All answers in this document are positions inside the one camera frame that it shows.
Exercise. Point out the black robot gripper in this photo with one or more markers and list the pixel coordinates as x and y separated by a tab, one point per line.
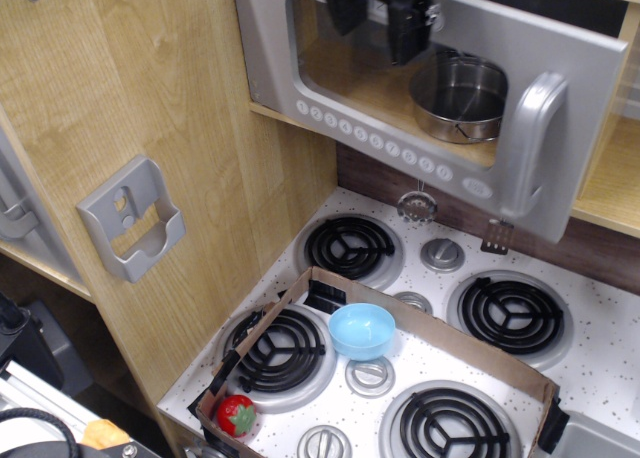
409	22

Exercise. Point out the grey toy microwave door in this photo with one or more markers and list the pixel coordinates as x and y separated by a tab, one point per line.
563	60

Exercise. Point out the stainless steel pot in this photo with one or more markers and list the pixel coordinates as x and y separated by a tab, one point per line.
459	98

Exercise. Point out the hanging toy skimmer spoon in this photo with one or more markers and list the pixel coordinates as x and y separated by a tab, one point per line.
417	206

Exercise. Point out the back left black burner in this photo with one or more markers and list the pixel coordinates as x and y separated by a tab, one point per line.
352	246

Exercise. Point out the black burner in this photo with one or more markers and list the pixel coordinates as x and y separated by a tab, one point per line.
517	317
352	246
444	422
290	353

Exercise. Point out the grey back stove knob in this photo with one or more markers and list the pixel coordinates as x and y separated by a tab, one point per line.
442	255

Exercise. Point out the hanging toy spatula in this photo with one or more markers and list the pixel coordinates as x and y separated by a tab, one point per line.
498	237

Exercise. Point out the brown cardboard barrier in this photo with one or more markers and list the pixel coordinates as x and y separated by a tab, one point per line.
426	353

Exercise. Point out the grey middle stove knob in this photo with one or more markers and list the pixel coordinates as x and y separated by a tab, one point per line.
416	300

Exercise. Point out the light blue plastic bowl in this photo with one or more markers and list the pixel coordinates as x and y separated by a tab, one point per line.
362	331

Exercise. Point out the back right black burner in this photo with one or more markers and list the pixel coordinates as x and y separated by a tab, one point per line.
517	317

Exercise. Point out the front left black burner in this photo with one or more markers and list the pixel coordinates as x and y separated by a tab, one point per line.
290	353

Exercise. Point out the grey centre front stove knob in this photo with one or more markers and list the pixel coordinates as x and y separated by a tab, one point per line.
370	379

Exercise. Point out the front right black burner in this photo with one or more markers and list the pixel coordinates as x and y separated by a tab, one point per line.
444	422

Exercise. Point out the red toy strawberry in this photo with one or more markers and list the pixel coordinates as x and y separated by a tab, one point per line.
236	415

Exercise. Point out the grey front edge stove knob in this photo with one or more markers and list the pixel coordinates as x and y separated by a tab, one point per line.
324	441

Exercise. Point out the grey toy sink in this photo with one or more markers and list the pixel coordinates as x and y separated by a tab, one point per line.
585	437

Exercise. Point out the black equipment box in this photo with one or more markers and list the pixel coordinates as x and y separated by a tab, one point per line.
32	337

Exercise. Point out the orange object at bottom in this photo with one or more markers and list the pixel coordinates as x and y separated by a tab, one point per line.
102	434

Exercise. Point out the grey wall phone holder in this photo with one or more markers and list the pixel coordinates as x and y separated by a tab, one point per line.
114	207

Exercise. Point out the grey fridge door handle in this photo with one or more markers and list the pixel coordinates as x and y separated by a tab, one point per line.
17	217

